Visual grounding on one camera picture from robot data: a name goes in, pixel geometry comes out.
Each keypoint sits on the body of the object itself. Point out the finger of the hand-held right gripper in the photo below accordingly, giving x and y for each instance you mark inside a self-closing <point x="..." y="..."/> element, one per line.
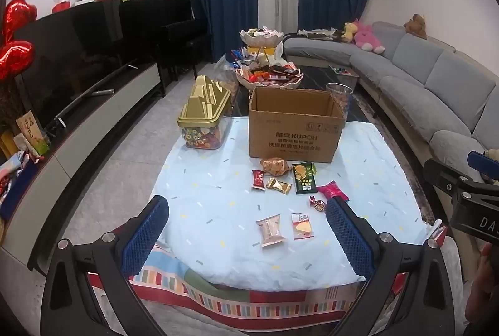
<point x="485" y="164"/>
<point x="444" y="176"/>

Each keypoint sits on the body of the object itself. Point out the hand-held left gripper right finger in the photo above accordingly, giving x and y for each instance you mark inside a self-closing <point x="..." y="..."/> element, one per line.
<point x="347" y="238"/>

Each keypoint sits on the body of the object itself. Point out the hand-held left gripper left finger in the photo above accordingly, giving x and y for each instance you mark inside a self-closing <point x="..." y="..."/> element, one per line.
<point x="144" y="232"/>

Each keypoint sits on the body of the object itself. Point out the dark red candy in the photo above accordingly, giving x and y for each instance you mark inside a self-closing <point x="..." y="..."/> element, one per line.
<point x="317" y="203"/>

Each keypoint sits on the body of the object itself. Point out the red white cracker packet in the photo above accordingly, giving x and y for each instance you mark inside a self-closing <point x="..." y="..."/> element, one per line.
<point x="302" y="226"/>

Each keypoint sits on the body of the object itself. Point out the magenta snack packet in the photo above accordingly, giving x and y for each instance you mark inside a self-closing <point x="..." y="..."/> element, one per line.
<point x="332" y="191"/>

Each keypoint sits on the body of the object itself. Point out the green chip packet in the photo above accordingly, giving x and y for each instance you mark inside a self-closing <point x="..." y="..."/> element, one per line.
<point x="304" y="178"/>

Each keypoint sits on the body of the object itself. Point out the clear pink pastry packet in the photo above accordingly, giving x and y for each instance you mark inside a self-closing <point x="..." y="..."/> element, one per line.
<point x="269" y="230"/>

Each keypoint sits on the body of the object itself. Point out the gold foil snack packet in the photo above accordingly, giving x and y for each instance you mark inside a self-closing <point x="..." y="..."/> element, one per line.
<point x="279" y="186"/>

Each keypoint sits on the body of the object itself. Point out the copper foil snack packet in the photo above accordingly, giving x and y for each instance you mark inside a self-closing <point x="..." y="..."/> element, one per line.
<point x="276" y="166"/>

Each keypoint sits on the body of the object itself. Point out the small red snack packet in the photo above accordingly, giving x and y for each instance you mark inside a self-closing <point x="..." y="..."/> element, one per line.
<point x="258" y="179"/>

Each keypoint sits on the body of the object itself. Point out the brown cardboard box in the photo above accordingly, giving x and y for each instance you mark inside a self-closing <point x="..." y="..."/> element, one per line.
<point x="296" y="141"/>

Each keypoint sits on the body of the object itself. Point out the heap of assorted wrapped snacks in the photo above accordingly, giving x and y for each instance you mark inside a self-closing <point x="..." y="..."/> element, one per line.
<point x="259" y="33"/>
<point x="271" y="73"/>

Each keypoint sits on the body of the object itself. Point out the person's right hand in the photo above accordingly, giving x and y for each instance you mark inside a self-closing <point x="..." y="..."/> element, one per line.
<point x="489" y="256"/>

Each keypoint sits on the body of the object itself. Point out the grey curved sofa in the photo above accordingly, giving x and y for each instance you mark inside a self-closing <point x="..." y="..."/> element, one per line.
<point x="429" y="86"/>

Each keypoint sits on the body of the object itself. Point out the light blue patterned cloth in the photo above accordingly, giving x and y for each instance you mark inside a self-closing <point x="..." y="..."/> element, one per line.
<point x="218" y="172"/>

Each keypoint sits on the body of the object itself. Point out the grey black television cabinet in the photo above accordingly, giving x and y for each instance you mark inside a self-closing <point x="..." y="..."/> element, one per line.
<point x="78" y="141"/>

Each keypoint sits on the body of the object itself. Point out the colourful striped mat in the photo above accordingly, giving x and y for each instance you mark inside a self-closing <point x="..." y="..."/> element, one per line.
<point x="234" y="305"/>

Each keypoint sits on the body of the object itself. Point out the clear jar of brown nuts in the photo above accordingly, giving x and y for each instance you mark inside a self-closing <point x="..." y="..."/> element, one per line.
<point x="343" y="94"/>

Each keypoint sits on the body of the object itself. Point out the heap of colourful packets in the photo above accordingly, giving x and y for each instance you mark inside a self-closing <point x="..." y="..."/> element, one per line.
<point x="15" y="180"/>

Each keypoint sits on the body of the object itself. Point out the gold lid candy container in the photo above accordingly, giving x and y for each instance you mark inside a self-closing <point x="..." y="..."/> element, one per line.
<point x="202" y="102"/>

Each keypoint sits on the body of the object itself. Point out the grey toy storage box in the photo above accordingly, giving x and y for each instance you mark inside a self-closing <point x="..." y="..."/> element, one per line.
<point x="345" y="72"/>

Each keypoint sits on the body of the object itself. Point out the yellow green gift box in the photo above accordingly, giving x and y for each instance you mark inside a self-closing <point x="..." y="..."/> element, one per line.
<point x="33" y="133"/>

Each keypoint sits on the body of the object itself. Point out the brown plush toy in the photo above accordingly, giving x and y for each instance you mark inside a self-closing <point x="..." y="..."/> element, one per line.
<point x="415" y="26"/>

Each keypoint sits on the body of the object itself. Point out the pink plush toy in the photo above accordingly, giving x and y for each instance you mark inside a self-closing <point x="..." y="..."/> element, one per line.
<point x="368" y="36"/>

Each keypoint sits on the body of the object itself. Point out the clear bag of peanuts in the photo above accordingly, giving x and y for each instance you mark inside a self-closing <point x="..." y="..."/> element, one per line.
<point x="226" y="81"/>

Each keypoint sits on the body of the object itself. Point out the yellow plush toy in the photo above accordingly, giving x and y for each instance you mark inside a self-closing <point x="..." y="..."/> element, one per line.
<point x="349" y="31"/>

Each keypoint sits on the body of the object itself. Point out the black television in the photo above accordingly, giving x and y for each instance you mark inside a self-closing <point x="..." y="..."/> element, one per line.
<point x="70" y="59"/>

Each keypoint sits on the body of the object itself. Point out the crumpled cloth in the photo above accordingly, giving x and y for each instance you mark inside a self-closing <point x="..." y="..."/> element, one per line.
<point x="319" y="33"/>

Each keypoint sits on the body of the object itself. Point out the white gold tiered snack stand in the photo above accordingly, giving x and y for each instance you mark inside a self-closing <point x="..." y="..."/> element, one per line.
<point x="269" y="42"/>

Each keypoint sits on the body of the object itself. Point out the black upright piano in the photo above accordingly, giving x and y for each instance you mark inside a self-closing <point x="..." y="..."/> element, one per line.
<point x="163" y="20"/>

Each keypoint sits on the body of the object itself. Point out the red heart balloon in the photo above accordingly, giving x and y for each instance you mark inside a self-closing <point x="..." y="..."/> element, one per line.
<point x="17" y="18"/>
<point x="15" y="59"/>

